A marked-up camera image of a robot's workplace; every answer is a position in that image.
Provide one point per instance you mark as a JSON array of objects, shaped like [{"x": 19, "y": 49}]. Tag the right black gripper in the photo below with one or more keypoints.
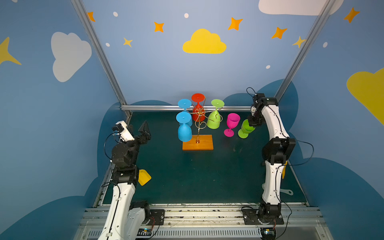
[{"x": 255, "y": 119}]

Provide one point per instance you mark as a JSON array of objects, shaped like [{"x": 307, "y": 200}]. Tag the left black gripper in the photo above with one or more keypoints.
[{"x": 140, "y": 138}]

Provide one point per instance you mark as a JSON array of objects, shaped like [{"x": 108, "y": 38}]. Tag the green wine glass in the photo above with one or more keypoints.
[
  {"x": 245, "y": 129},
  {"x": 214, "y": 119}
]

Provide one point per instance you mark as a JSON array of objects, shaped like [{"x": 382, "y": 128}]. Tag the pink wine glass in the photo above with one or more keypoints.
[{"x": 233, "y": 120}]

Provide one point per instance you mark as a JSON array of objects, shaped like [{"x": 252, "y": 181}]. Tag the blue wine glass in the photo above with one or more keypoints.
[
  {"x": 184, "y": 130},
  {"x": 185, "y": 104}
]

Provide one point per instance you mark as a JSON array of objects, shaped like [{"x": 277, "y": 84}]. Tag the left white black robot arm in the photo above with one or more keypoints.
[{"x": 124, "y": 217}]

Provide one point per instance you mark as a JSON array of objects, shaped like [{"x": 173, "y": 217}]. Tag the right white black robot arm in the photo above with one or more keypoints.
[{"x": 260, "y": 101}]

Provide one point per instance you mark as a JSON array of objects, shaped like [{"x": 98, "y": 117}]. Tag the red wine glass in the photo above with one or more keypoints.
[{"x": 198, "y": 114}]

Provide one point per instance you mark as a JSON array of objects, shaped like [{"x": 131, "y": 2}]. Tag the back aluminium crossbar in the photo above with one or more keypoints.
[{"x": 172, "y": 108}]

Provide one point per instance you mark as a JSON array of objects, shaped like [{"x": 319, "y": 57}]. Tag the yellow toy shovel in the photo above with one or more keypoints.
[{"x": 144, "y": 177}]

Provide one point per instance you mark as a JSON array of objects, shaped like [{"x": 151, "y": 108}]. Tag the yellow black work glove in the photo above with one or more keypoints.
[{"x": 284, "y": 169}]

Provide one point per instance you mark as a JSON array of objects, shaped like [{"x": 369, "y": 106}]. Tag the white cleaning brush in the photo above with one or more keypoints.
[{"x": 285, "y": 191}]

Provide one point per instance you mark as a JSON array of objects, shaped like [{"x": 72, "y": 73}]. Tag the left small circuit board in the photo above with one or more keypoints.
[{"x": 145, "y": 233}]

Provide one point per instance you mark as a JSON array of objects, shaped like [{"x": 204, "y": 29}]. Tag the small circuit board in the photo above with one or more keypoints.
[
  {"x": 268, "y": 234},
  {"x": 145, "y": 233}
]

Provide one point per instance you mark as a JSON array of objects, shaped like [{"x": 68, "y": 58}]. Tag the right small circuit board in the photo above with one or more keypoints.
[{"x": 268, "y": 234}]

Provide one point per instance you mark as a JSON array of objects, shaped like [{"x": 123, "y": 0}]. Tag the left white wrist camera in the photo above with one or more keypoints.
[{"x": 121, "y": 128}]

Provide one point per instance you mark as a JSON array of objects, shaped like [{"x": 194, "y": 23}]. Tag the wooden base wire glass rack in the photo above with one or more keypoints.
[{"x": 199, "y": 142}]

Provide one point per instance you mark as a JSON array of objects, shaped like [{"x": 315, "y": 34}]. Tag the left aluminium frame post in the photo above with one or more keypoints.
[{"x": 88, "y": 26}]

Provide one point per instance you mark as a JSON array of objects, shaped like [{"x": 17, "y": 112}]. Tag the aluminium frame post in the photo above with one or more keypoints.
[
  {"x": 88, "y": 26},
  {"x": 304, "y": 50}
]

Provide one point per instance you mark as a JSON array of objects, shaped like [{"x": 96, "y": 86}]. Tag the right aluminium frame post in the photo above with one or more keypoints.
[{"x": 304, "y": 50}]

